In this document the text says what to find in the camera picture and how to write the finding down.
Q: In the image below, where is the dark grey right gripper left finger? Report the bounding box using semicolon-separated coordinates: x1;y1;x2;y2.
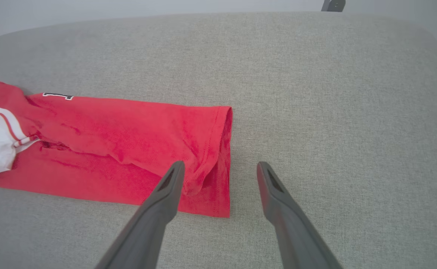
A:
94;161;186;269

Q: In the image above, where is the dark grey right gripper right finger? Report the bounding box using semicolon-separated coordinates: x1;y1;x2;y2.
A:
256;161;344;269

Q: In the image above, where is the red and white jersey garment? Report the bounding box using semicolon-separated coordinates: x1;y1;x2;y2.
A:
0;78;233;219

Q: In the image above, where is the grey fabric sofa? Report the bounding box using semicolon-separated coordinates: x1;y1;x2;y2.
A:
0;11;437;269

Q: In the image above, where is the dark grey stand bar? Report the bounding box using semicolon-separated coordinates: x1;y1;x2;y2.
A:
321;0;346;12

